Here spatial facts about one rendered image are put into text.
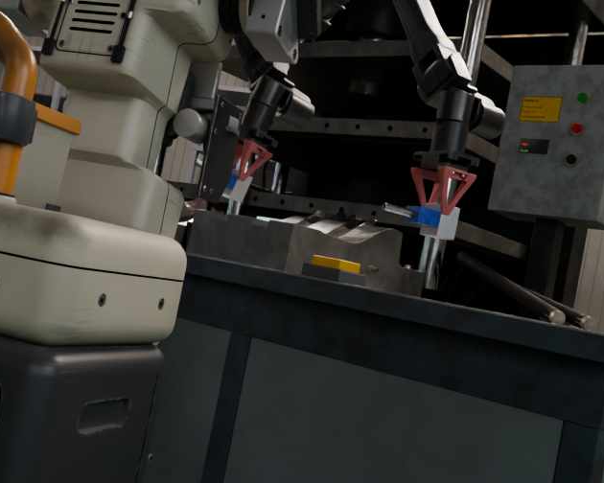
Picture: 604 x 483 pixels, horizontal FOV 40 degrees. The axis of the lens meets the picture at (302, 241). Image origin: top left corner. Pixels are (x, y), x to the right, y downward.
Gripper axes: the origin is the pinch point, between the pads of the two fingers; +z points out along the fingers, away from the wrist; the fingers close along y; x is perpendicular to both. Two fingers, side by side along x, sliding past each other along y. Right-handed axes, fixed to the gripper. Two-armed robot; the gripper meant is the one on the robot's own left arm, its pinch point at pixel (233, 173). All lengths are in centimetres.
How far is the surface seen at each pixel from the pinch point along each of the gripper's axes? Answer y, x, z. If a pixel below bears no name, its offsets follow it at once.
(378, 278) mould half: -18.0, -33.1, 6.7
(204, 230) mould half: 2.8, -1.6, 12.2
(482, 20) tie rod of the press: 5, -65, -70
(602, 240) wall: 76, -358, -89
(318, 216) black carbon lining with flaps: 4.5, -33.6, -2.3
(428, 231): -43.7, -5.0, -0.8
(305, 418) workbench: -35, -5, 36
